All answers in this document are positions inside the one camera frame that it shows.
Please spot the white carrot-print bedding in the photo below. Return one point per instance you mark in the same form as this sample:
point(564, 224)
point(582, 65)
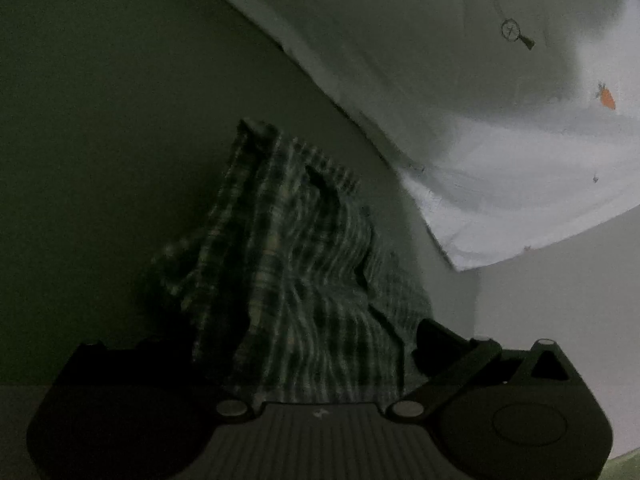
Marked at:
point(450, 70)

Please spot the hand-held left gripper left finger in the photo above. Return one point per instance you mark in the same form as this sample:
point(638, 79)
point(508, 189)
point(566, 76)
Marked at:
point(150, 362)

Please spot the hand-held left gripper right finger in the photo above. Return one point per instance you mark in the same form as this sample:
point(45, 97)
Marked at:
point(431, 336)

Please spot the plaid shirt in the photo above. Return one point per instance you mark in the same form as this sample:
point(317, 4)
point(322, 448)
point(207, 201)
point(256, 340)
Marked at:
point(300, 270)

